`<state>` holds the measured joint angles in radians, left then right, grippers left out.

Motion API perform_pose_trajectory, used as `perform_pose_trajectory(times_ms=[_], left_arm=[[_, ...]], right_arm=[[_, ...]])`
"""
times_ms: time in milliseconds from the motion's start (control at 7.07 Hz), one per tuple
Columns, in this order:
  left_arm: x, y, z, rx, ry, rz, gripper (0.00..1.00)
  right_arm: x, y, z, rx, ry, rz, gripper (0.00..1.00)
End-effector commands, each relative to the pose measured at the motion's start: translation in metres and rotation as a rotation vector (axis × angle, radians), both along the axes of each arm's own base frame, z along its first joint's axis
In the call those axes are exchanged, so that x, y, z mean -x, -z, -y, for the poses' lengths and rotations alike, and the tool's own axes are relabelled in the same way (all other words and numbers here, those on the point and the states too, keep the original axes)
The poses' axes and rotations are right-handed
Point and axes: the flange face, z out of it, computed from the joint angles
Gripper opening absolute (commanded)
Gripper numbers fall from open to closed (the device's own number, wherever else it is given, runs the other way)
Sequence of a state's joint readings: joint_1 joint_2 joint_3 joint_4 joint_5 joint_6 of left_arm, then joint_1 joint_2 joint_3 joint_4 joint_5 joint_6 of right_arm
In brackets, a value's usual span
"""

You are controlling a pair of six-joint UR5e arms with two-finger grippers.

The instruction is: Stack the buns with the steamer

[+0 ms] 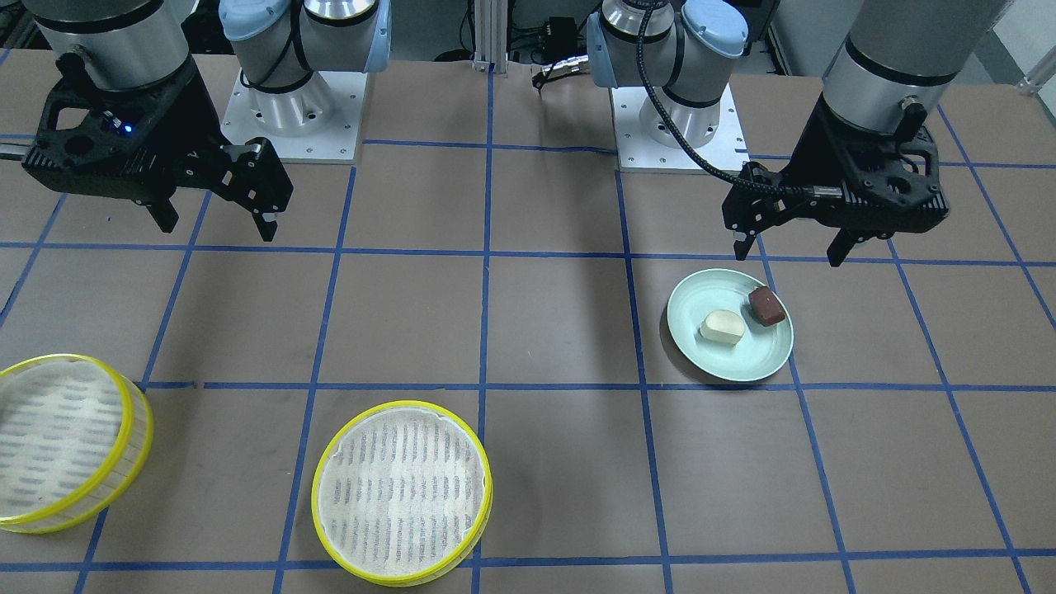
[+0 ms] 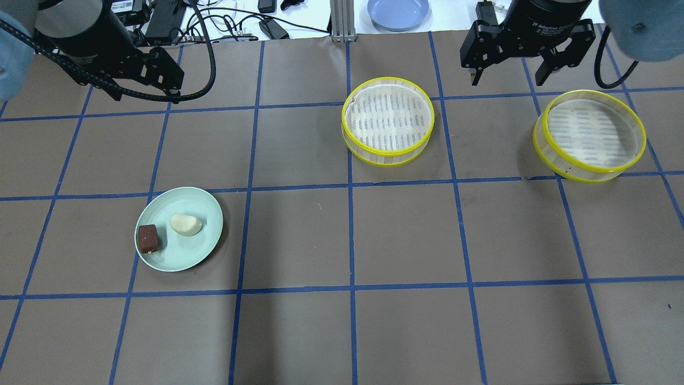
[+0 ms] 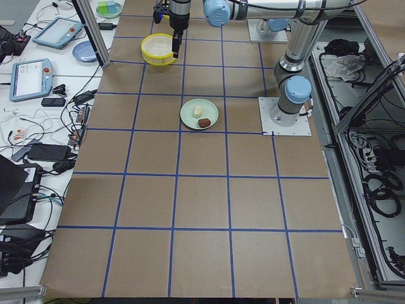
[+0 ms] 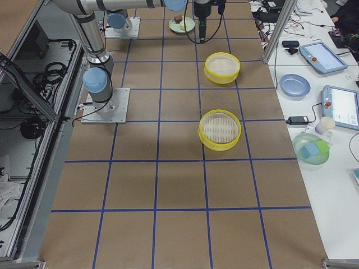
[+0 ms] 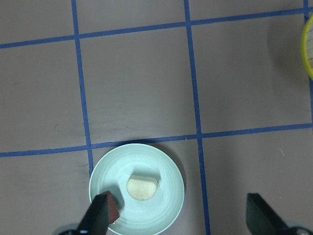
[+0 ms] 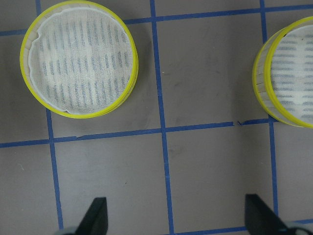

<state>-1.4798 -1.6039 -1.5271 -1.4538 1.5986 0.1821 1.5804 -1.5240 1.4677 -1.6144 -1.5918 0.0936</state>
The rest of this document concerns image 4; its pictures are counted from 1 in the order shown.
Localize black webcam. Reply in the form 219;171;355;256
282;40;300;55

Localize near teach pendant tablet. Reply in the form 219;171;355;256
321;85;358;131

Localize far teach pendant tablet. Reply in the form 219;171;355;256
298;41;348;73

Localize aluminium frame post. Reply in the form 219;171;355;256
263;0;297;63

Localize white cloth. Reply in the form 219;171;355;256
0;155;21;216

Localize clear green glass bowl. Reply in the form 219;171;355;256
293;133;330;165

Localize teach pendant tablet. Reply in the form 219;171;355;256
298;41;348;73
321;85;358;131

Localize white steamed bun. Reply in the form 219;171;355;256
179;21;185;31

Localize coiled black cables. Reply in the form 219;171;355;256
33;62;67;93

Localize green sponge block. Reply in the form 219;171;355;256
314;140;330;155

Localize yellow bamboo steamer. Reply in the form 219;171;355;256
198;109;242;151
204;52;241;85

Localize blue plate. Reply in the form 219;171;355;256
279;73;311;100

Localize black power adapter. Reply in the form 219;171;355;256
286;116;310;125

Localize blue sponge block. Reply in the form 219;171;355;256
299;143;317;159

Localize paper cup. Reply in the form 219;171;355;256
315;117;335;135

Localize brown bun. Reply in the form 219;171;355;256
174;15;183;23

